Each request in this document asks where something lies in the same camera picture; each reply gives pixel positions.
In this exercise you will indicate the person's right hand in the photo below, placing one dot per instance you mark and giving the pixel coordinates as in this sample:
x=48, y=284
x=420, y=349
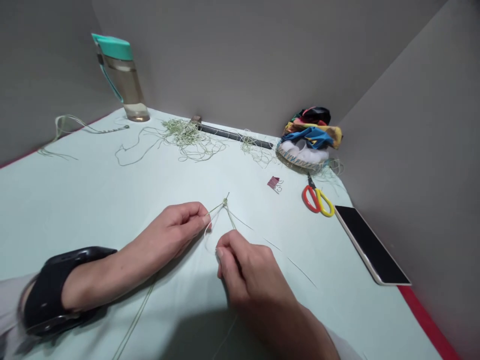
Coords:
x=255, y=277

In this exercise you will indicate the pale green table cloth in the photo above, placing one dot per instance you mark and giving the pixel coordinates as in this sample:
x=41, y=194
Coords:
x=93, y=195

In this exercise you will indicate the colourful cloth bundle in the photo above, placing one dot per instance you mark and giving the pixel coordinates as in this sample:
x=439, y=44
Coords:
x=315, y=129

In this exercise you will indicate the clear bottle with teal lid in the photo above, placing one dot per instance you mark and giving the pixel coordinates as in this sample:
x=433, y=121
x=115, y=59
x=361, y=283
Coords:
x=127, y=82

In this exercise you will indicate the smartphone with black screen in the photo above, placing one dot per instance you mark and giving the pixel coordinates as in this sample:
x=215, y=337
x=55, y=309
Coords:
x=369, y=243

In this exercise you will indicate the woven basket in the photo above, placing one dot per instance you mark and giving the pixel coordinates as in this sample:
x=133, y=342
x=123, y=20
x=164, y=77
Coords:
x=300, y=162

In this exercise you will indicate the person's left hand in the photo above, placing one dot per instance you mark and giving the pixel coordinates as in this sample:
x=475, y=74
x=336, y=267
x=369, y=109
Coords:
x=165, y=232

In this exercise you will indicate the maroon binder clip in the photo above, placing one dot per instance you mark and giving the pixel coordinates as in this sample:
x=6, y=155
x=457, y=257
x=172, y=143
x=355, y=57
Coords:
x=273, y=182

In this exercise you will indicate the dark rod with brown end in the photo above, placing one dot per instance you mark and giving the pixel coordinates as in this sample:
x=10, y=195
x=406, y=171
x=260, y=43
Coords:
x=221, y=132

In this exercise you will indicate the white cloth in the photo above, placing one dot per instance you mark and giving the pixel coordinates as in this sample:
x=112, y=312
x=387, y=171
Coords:
x=307, y=152

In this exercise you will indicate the long cut green thread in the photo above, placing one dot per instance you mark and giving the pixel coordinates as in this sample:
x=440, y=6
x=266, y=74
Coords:
x=300, y=270

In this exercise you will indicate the small pile of green threads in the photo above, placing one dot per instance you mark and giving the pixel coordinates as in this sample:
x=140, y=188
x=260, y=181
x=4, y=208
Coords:
x=252, y=144

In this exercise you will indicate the red and yellow scissors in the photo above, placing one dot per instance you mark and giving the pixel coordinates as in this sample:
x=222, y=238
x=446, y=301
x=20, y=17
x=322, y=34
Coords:
x=317, y=198

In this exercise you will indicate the short cut green thread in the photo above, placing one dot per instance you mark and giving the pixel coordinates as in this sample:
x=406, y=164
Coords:
x=272, y=243

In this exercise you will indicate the large pile of green threads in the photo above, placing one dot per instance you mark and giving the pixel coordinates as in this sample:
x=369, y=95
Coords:
x=183, y=133

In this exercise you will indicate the long loose green thread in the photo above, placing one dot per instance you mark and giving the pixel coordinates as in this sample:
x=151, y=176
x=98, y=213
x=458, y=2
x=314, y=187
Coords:
x=127, y=162

